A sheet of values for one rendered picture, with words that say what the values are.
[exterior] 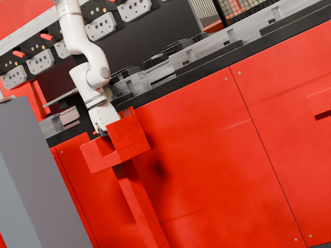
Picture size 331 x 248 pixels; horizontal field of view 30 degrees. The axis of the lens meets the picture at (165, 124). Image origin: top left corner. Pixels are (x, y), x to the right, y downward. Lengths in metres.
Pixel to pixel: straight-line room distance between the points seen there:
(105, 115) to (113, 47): 1.07
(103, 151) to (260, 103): 0.62
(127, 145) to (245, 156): 0.44
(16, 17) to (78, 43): 0.74
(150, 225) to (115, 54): 1.24
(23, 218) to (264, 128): 0.91
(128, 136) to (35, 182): 0.49
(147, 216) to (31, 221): 0.59
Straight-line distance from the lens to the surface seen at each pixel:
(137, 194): 2.38
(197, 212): 2.52
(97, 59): 2.26
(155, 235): 2.40
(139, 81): 2.64
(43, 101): 3.78
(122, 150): 2.29
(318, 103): 2.16
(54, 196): 2.01
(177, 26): 3.12
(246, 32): 2.37
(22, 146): 1.99
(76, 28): 2.36
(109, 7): 2.68
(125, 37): 3.29
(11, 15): 3.03
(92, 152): 2.38
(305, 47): 2.17
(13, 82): 3.09
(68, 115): 3.26
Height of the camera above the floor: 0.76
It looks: 1 degrees down
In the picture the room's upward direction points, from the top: 24 degrees counter-clockwise
